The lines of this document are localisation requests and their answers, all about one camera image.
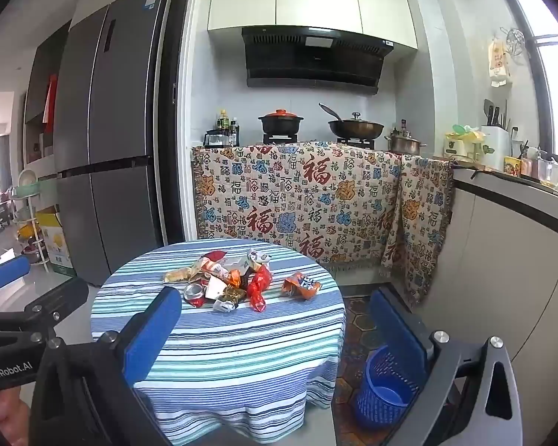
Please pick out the yellow tin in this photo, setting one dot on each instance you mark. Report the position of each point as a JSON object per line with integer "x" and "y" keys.
{"x": 511, "y": 166}

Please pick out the white printed canister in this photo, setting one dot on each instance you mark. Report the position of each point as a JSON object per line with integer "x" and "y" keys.
{"x": 455, "y": 146}

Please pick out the white tiered rack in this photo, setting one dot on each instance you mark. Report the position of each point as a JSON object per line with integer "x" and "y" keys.
{"x": 28, "y": 213}

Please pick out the gold foil wrapper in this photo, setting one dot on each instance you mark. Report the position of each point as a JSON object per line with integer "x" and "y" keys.
{"x": 232, "y": 294}

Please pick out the person's left hand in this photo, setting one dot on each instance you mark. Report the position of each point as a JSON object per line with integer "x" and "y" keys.
{"x": 0, "y": 416}

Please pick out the hanging snack bag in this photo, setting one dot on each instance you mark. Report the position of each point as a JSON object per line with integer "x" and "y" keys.
{"x": 500, "y": 62}

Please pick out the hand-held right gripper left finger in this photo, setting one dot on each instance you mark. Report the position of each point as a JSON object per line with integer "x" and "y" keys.
{"x": 153, "y": 334}

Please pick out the crushed red can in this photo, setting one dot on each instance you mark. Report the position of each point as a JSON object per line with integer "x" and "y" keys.
{"x": 194, "y": 293}

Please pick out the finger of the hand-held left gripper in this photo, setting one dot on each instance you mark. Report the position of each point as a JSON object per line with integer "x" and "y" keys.
{"x": 51, "y": 302}
{"x": 7, "y": 272}

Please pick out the red snack packet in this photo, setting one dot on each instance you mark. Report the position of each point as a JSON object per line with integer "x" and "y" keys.
{"x": 212, "y": 255}

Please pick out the grey refrigerator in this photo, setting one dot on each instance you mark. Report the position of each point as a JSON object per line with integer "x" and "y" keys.
{"x": 116, "y": 102}

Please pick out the white knife block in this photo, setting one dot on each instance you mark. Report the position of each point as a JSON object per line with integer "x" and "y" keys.
{"x": 495, "y": 148}

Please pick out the oil bottle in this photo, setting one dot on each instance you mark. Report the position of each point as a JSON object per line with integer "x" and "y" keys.
{"x": 222, "y": 121}

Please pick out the patterned floor mat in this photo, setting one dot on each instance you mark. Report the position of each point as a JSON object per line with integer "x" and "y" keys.
{"x": 358, "y": 325}

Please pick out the cream cake packet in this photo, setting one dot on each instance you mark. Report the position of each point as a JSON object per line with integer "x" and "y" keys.
{"x": 176, "y": 275}

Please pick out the blue plastic basket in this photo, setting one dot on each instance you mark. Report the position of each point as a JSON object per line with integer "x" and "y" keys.
{"x": 381, "y": 399}

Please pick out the brown white crumpled wrapper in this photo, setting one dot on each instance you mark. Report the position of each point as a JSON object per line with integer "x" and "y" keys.
{"x": 202, "y": 268}

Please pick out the black clay pot orange lid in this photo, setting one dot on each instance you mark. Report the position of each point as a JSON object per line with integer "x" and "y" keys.
{"x": 281, "y": 123}

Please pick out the white wall cabinet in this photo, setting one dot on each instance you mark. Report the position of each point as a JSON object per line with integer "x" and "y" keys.
{"x": 307, "y": 0}

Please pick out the black door frame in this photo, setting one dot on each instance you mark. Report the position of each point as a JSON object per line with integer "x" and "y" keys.
{"x": 172, "y": 102}

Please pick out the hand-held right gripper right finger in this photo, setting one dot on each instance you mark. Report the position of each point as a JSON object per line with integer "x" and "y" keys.
{"x": 393, "y": 330}

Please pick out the wide printed blanket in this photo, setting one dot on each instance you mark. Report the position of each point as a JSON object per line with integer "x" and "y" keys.
{"x": 283, "y": 195}

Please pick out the yellow green cardboard box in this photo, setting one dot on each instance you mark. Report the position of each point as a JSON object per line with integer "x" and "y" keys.
{"x": 58, "y": 241}

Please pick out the black range hood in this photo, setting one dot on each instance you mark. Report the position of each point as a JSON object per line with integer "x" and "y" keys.
{"x": 316, "y": 62}

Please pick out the clear glass cup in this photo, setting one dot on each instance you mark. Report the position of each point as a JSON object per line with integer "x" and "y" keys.
{"x": 546, "y": 173}

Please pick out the clear plastic box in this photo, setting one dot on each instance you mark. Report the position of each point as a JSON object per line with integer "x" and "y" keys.
{"x": 235, "y": 265}

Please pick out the striped tablecloth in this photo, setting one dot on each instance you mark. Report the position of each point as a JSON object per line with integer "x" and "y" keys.
{"x": 242, "y": 348}

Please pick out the wok with lid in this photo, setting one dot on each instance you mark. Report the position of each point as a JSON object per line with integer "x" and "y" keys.
{"x": 355, "y": 128}

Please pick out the green yellow plastic lids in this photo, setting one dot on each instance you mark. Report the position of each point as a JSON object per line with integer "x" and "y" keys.
{"x": 467, "y": 132}

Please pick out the steel pot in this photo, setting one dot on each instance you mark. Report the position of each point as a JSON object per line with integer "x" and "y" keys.
{"x": 402, "y": 144}

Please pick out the orange snack bag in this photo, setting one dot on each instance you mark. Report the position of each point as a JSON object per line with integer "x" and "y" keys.
{"x": 297, "y": 285}

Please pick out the crushed white can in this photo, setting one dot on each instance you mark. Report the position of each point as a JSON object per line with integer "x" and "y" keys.
{"x": 256, "y": 258}

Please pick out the black gas stove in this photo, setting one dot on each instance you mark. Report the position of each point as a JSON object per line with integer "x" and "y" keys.
{"x": 279, "y": 138}

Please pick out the red plastic wrapper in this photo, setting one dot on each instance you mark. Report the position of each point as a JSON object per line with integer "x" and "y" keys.
{"x": 259, "y": 288}

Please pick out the orange white plastic packet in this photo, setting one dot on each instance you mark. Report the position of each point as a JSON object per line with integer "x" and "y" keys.
{"x": 235, "y": 279}

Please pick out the dark sauce bottle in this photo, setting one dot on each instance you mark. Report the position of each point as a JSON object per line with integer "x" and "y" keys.
{"x": 233, "y": 132}

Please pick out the narrow printed blanket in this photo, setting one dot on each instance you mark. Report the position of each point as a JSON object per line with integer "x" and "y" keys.
{"x": 423, "y": 204}

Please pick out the metal strainer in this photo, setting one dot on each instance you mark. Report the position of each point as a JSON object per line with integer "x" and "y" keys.
{"x": 516, "y": 39}

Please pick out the set of kitchen knives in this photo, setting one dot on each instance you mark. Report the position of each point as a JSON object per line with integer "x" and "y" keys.
{"x": 493, "y": 114}

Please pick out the kitchen counter cabinet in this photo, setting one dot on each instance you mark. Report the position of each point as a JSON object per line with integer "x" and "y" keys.
{"x": 516, "y": 265}

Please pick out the wall shelf cabinet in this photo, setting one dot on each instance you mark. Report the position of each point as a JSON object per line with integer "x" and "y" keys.
{"x": 39, "y": 93}

